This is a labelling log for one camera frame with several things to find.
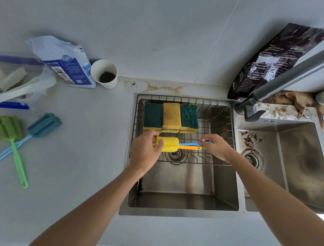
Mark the black foil bag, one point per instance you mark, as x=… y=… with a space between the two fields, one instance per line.
x=273 y=58

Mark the brown dirty rag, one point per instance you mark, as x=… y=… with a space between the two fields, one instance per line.
x=293 y=98

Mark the round metal sink hole cover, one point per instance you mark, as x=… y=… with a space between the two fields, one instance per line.
x=307 y=113

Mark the blue and white paper bag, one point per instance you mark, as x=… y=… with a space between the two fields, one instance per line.
x=68 y=64

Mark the blue sponge brush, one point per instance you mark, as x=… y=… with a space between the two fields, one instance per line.
x=44 y=125

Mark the person's right hand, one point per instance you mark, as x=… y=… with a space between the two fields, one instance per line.
x=220 y=149

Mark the dark coffee grounds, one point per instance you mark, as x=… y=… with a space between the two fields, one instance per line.
x=106 y=77

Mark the dark green scouring sponge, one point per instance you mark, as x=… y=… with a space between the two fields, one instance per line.
x=153 y=115

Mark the clear plastic bag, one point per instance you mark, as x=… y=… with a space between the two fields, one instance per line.
x=22 y=81

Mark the person's left hand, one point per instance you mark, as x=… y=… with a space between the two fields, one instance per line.
x=141 y=154

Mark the person's right forearm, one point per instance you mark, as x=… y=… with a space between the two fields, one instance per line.
x=276 y=200

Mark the person's left forearm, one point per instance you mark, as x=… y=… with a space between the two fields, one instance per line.
x=91 y=210

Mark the clean round sink drain strainer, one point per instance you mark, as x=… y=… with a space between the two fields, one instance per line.
x=177 y=155

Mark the green sponge brush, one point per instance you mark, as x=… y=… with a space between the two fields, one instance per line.
x=10 y=128

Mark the textured green scouring sponge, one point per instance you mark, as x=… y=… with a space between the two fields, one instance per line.
x=189 y=116

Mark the dirty round sink drain strainer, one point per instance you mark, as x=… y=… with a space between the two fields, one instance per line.
x=252 y=158

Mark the grey metal faucet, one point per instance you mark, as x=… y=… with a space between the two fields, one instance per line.
x=283 y=83

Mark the white paper cup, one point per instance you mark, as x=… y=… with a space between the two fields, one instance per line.
x=105 y=66

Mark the stainless steel double sink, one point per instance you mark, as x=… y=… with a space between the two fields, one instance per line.
x=187 y=187

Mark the blue plastic strip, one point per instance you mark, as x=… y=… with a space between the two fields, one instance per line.
x=14 y=105

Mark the person's right thumb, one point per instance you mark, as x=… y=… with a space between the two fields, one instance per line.
x=205 y=146

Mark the person's left thumb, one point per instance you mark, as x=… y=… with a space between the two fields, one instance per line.
x=160 y=147

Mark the yellow sponge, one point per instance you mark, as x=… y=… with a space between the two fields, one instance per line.
x=171 y=116

